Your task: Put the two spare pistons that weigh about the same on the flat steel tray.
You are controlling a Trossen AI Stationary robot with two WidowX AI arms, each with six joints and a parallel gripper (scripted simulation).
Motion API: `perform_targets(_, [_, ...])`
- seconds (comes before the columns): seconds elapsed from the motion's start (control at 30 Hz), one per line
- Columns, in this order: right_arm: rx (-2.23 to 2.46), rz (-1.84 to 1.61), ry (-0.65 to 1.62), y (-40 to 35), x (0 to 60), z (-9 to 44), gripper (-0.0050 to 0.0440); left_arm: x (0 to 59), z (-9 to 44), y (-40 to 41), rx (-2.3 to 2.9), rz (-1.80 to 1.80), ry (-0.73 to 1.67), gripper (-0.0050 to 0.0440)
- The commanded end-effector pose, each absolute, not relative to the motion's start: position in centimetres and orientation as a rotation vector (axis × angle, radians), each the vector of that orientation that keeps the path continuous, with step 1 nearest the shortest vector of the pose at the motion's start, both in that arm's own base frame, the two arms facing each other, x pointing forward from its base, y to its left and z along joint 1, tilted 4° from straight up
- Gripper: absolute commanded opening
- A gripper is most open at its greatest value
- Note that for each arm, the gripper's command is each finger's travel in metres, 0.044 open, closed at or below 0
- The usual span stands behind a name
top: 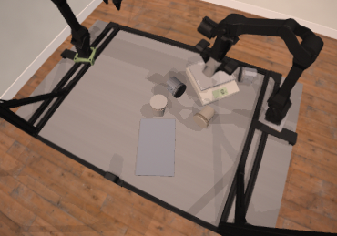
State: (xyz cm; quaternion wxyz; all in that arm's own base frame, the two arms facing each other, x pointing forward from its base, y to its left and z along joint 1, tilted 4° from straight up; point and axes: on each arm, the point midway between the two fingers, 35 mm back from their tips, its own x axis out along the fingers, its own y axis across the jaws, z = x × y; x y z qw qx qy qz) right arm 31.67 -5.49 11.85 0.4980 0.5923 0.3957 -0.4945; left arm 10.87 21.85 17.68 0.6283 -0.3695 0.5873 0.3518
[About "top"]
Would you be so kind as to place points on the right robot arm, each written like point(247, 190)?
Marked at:
point(234, 25)

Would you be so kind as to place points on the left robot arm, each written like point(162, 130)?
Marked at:
point(78, 33)

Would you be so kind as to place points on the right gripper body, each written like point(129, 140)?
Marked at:
point(229, 65)

